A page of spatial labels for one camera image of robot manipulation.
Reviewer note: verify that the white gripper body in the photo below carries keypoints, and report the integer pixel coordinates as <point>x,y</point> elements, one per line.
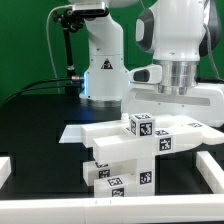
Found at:
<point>205,102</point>

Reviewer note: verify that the white tagged cube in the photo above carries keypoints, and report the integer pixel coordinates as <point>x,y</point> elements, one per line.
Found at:
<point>142,124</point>

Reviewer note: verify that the white chair seat part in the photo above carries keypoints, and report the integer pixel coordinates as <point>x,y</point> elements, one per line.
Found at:
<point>144,176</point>

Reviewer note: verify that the white chair back frame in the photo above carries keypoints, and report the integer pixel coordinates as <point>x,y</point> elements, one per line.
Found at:
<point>113,141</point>

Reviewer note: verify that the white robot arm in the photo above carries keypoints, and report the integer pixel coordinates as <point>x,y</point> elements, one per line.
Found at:
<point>177,33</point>

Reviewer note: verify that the white right fence bar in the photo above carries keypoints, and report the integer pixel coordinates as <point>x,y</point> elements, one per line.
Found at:
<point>210,171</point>

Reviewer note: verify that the white fence bar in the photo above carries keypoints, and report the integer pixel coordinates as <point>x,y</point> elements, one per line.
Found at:
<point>5,170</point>
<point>210,171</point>
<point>125,210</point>

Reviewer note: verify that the white front fence bar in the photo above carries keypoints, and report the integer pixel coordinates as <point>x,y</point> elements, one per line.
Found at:
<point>125,210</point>

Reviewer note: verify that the white left fence bar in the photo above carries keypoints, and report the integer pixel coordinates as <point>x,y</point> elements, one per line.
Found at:
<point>5,170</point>

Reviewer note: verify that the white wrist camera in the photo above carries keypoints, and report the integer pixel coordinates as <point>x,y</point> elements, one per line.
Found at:
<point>151,74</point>

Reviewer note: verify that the white marker base plate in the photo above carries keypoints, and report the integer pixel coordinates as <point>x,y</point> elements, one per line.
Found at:
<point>71,134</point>

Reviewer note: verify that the grey mounted camera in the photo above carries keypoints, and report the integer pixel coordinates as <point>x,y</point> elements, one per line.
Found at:
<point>90,9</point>

